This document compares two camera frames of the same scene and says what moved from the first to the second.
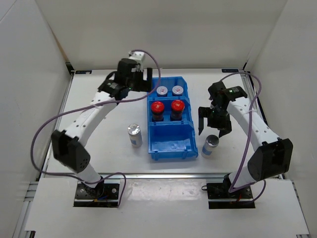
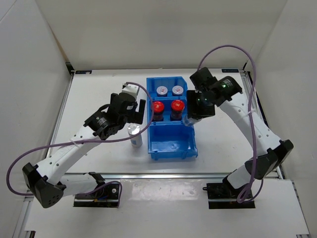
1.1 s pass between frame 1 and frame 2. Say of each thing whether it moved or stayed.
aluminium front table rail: stayed
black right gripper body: moved
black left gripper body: moved
